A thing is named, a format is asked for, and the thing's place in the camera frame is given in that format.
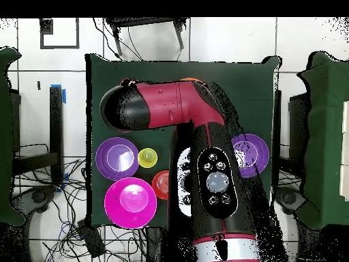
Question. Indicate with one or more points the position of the black metal stand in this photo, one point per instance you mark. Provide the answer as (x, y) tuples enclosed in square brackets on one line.
[(141, 21)]

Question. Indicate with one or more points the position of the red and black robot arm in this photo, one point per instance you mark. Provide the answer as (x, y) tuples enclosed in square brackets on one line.
[(169, 106)]

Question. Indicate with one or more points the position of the green cloth side table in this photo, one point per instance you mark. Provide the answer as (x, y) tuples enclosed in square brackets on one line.
[(324, 136), (5, 136)]

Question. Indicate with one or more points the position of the black power adapter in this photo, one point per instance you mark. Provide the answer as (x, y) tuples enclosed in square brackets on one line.
[(91, 240)]

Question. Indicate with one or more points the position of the black floor stand base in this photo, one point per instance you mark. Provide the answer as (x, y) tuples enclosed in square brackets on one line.
[(290, 198), (38, 196)]

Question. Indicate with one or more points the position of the dark green table cloth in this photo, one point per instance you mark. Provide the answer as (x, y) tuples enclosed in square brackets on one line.
[(122, 71)]

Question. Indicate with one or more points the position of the purple plastic bowl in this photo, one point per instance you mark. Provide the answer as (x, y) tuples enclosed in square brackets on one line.
[(117, 158), (259, 152)]

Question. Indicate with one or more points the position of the yellow plastic cup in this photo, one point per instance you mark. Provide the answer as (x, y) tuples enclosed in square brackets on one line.
[(147, 157)]

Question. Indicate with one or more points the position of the black table frame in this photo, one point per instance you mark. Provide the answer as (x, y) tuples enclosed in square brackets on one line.
[(277, 136), (56, 122)]

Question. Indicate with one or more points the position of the white boxes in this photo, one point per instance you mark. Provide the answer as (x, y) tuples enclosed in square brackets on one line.
[(345, 150)]

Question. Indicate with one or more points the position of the large pink plastic bowl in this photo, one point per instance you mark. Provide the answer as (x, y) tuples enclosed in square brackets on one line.
[(131, 202)]

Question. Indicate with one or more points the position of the red-orange plastic bowl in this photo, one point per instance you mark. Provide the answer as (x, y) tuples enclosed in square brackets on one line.
[(161, 185)]

